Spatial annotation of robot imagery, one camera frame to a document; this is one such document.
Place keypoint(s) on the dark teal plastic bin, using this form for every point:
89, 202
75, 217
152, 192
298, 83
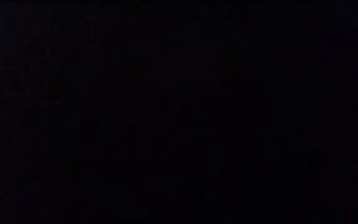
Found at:
179, 112

